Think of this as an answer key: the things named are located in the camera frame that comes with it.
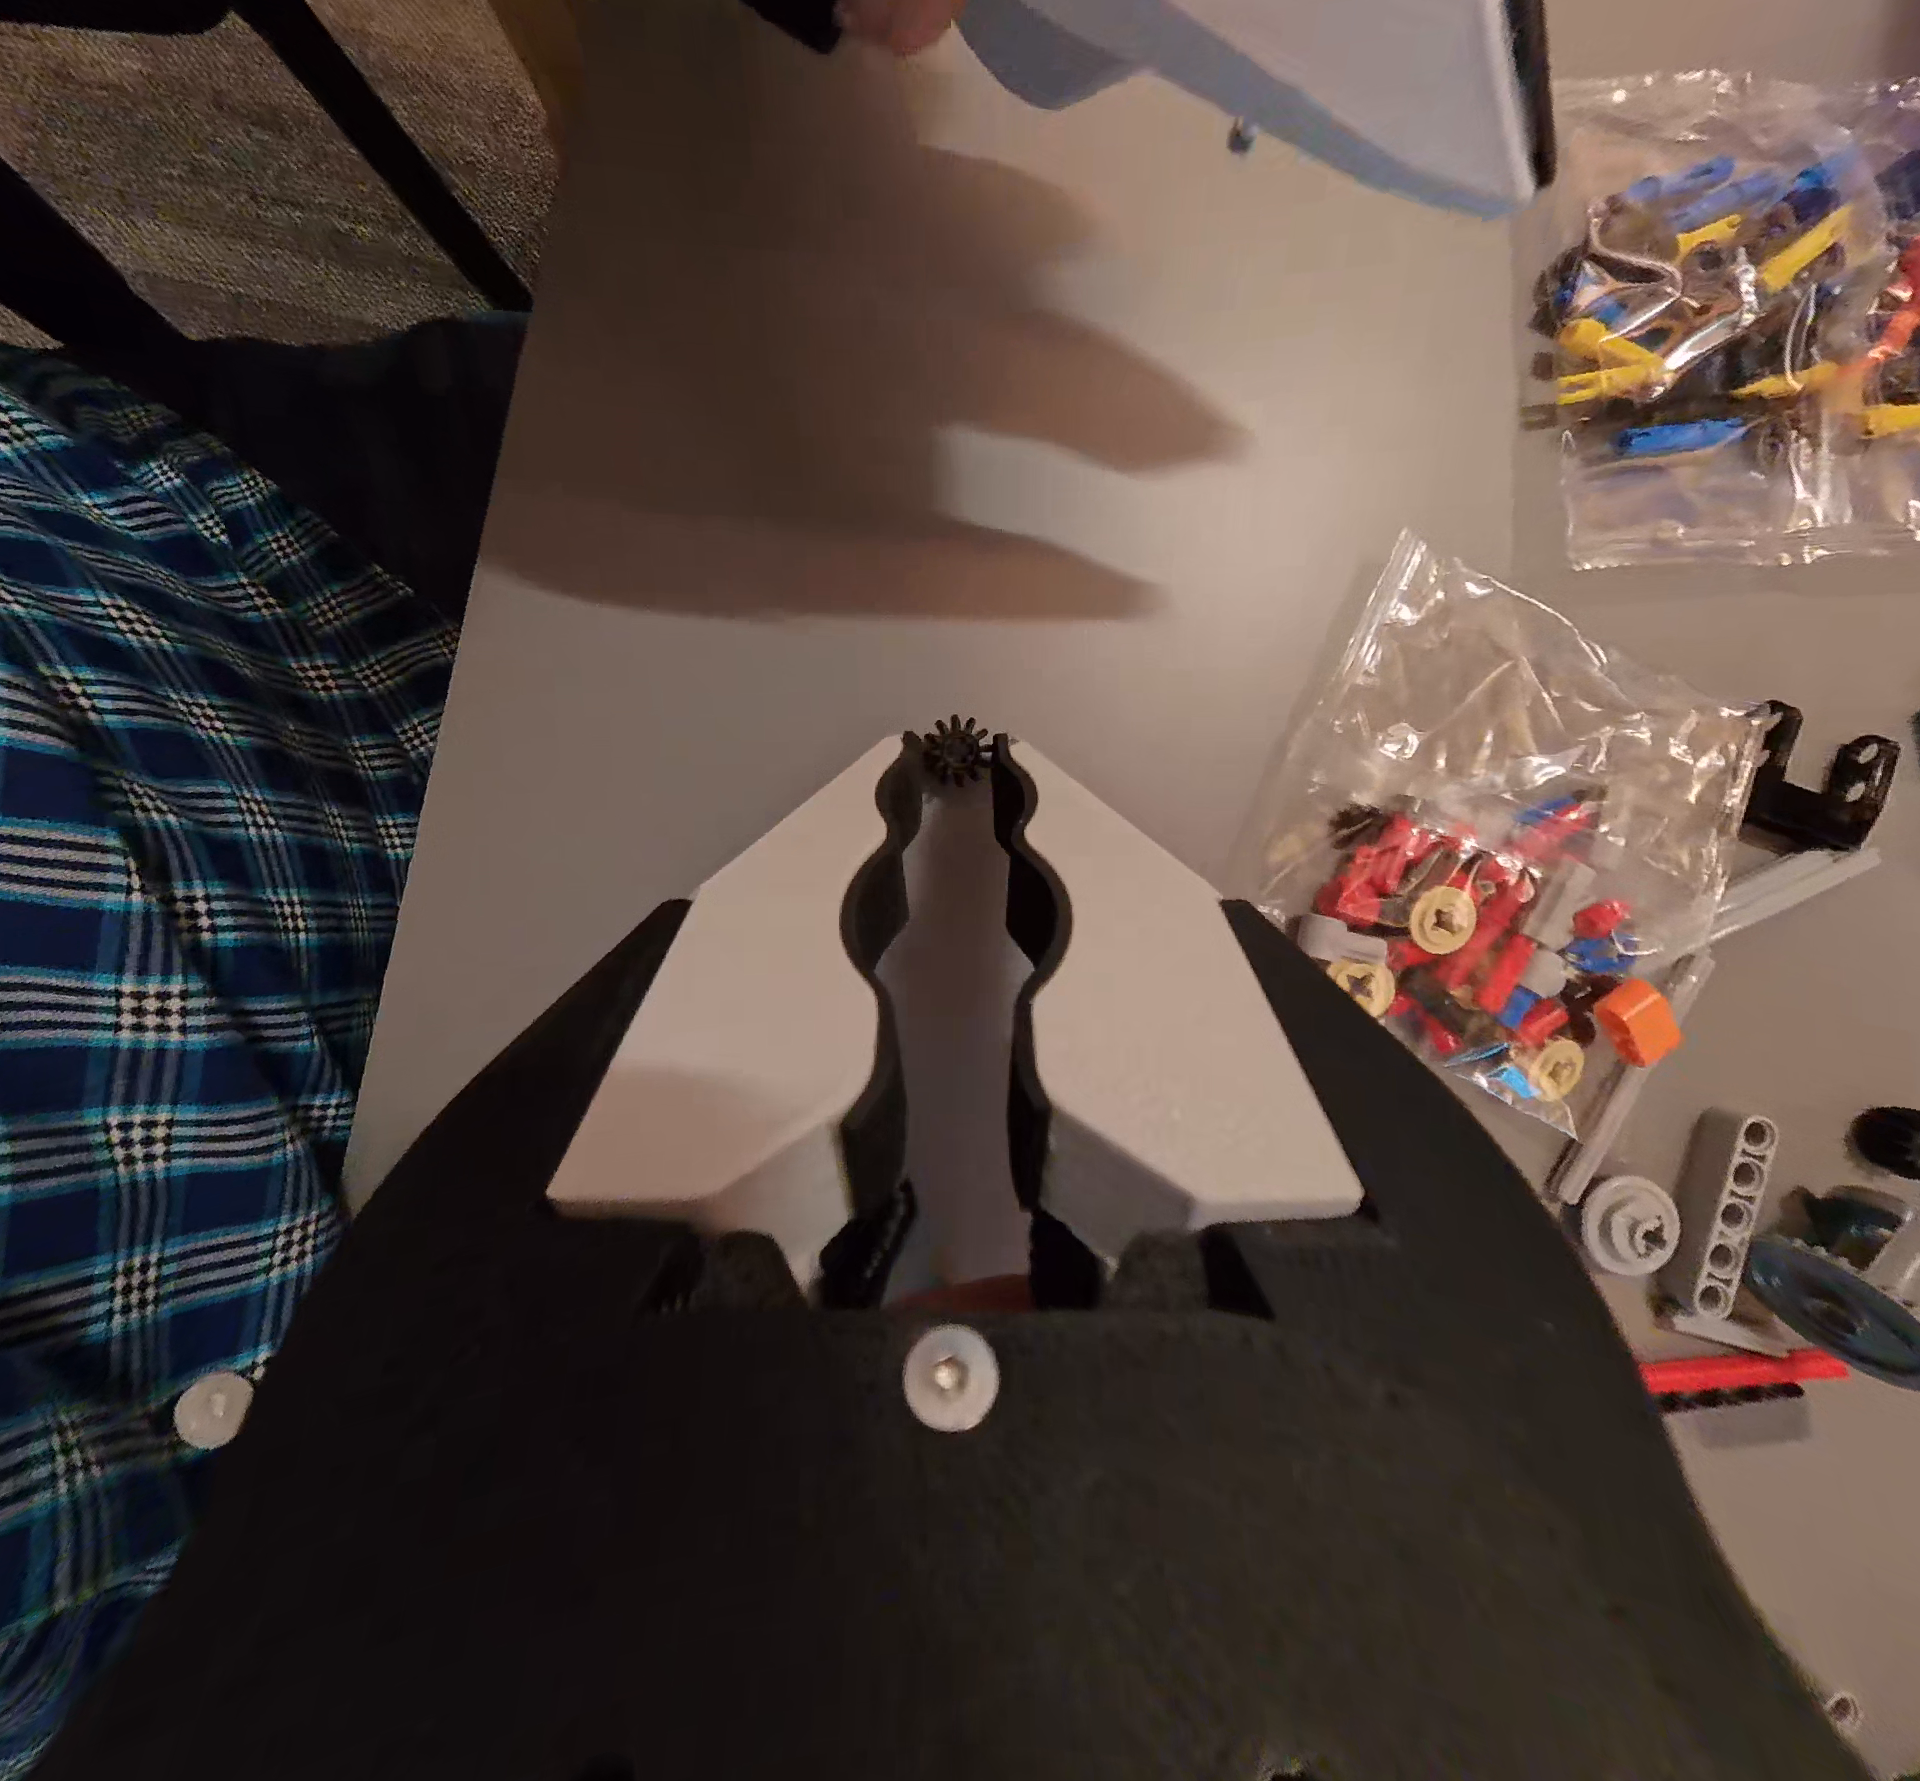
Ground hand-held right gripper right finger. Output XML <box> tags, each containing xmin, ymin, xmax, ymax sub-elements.
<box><xmin>978</xmin><ymin>735</ymin><xmax>1366</xmax><ymax>1312</ymax></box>

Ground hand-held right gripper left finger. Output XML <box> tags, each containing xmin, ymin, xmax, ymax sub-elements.
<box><xmin>549</xmin><ymin>735</ymin><xmax>941</xmax><ymax>1307</ymax></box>

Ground bag of red lego pins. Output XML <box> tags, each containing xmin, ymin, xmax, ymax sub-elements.
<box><xmin>1238</xmin><ymin>527</ymin><xmax>1772</xmax><ymax>1139</ymax></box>

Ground grey lego axle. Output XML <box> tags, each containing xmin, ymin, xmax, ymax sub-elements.
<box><xmin>1545</xmin><ymin>952</ymin><xmax>1715</xmax><ymax>1204</ymax></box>

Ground grey lego pulley wheel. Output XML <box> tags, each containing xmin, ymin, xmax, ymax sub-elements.
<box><xmin>1580</xmin><ymin>1175</ymin><xmax>1681</xmax><ymax>1273</ymax></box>

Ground bag of yellow blue lego pins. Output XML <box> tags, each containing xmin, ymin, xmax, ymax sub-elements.
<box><xmin>1523</xmin><ymin>71</ymin><xmax>1920</xmax><ymax>570</ymax></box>

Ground light grey lego beam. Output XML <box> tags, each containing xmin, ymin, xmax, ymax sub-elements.
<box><xmin>1653</xmin><ymin>1110</ymin><xmax>1782</xmax><ymax>1326</ymax></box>

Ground thin grey lego axles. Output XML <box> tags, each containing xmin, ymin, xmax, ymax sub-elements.
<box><xmin>1702</xmin><ymin>844</ymin><xmax>1883</xmax><ymax>945</ymax></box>

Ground red lego axle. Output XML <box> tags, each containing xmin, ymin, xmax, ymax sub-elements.
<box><xmin>1639</xmin><ymin>1347</ymin><xmax>1855</xmax><ymax>1400</ymax></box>

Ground large black lego gear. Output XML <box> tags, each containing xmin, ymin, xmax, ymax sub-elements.
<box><xmin>1743</xmin><ymin>1187</ymin><xmax>1920</xmax><ymax>1363</ymax></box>

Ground grey lego connector block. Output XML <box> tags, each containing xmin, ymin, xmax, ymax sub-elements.
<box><xmin>1800</xmin><ymin>1186</ymin><xmax>1920</xmax><ymax>1295</ymax></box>

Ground person's blue plaid shirt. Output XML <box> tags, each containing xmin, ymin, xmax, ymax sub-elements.
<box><xmin>0</xmin><ymin>341</ymin><xmax>470</xmax><ymax>1781</ymax></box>

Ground black metal frame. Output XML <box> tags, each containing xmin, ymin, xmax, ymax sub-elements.
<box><xmin>0</xmin><ymin>0</ymin><xmax>537</xmax><ymax>374</ymax></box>

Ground black lego bracket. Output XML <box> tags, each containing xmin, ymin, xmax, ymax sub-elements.
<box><xmin>1740</xmin><ymin>701</ymin><xmax>1904</xmax><ymax>854</ymax></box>

